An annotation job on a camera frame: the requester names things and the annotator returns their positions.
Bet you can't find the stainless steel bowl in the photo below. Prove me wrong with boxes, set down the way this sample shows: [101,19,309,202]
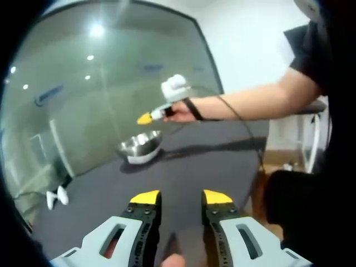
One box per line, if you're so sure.
[115,130,164,165]

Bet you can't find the person's right hand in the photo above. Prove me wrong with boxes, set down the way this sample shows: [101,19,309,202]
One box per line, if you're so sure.
[162,100,201,123]

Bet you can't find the person's left hand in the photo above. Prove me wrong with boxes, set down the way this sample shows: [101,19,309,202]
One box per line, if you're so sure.
[161,254,186,267]

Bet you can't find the person's dark trousers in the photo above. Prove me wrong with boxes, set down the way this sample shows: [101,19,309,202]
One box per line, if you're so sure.
[263,169,356,251]

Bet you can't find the dark grey table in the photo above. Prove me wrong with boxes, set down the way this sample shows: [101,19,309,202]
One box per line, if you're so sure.
[27,111,270,267]

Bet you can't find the person's black shirt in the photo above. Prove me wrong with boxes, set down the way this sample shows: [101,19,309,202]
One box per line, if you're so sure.
[283,16,356,97]

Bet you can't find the black topped side table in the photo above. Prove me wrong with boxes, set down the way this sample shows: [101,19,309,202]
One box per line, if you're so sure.
[294,99,328,175]

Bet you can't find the black wrist strap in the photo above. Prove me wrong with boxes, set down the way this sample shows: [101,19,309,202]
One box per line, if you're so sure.
[185,97,204,122]

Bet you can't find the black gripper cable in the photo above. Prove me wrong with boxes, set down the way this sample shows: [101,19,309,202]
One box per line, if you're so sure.
[191,85,265,175]

